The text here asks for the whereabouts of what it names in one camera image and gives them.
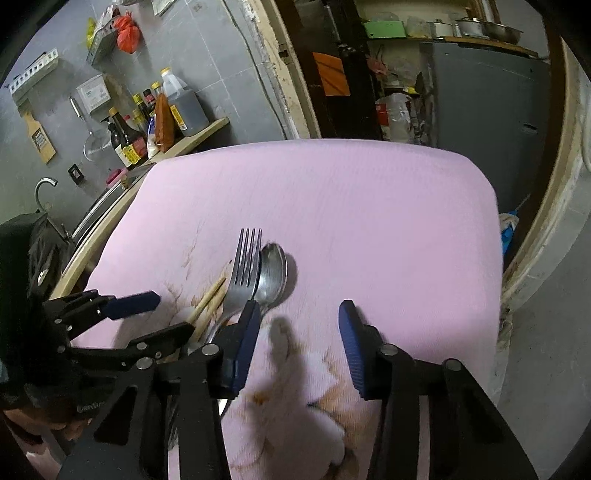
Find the red plastic bag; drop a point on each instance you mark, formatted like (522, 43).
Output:
(128, 32)

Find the yellow-capped sauce bottle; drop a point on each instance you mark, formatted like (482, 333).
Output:
(140, 110)

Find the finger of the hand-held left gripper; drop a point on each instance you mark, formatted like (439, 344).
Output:
(136, 304)
(171, 334)

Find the steel pot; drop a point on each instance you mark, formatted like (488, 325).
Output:
(470, 26)

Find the small white pot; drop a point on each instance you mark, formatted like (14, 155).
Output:
(441, 28)

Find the clear plastic jug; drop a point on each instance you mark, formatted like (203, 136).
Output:
(392, 115)

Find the dark wooden door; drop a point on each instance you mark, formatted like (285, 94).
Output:
(360, 92)

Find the red snack packet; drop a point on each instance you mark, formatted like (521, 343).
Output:
(110, 16)

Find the white packet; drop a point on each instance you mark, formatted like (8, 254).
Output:
(152, 141)

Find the pink sponge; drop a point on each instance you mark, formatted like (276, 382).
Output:
(117, 176)

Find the steel sink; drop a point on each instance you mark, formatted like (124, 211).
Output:
(99, 207)

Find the white wall basket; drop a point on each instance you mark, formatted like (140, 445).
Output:
(32, 74)

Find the blue plastic bag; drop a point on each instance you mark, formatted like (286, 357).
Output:
(509, 233)

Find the white wall box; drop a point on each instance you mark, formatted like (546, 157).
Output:
(93, 92)

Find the chrome faucet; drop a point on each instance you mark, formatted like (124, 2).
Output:
(44, 182)

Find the large oil jug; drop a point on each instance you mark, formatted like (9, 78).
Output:
(187, 106)

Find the pale-capped sauce bottle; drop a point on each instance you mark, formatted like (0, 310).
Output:
(157, 90)

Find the black wall socket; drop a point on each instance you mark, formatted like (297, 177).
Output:
(76, 173)

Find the dark pump bottle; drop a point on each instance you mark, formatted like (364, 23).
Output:
(117, 147)

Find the yellow snack packet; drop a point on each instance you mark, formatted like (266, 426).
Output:
(92, 28)

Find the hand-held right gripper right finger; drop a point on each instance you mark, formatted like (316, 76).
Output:
(352, 350)

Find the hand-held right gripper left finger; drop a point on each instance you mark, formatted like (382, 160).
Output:
(242, 341)

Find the steel bowl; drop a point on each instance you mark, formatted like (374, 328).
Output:
(502, 31)

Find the metal fork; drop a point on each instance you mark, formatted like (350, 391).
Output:
(247, 272)

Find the pink floral tablecloth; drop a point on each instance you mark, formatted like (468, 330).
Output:
(369, 230)

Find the wooden grater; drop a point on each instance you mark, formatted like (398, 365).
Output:
(39, 138)

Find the metal spoon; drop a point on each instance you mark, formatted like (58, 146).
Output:
(274, 277)

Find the dark bottle yellow label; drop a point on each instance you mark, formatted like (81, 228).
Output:
(134, 150)

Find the red-capped sauce bottle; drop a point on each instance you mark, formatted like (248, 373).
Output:
(149, 104)

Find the grey cabinet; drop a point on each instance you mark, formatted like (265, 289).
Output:
(485, 115)

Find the wooden cutting board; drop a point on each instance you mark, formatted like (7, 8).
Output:
(494, 46)

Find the mesh strainer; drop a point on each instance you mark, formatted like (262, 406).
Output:
(76, 107)

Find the white door frame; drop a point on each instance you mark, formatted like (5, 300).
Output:
(300, 101)

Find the person's left hand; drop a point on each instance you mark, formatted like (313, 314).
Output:
(46, 424)

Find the green box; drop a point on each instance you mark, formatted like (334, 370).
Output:
(385, 28)

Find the metal wall shelf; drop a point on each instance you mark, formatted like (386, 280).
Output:
(104, 44)

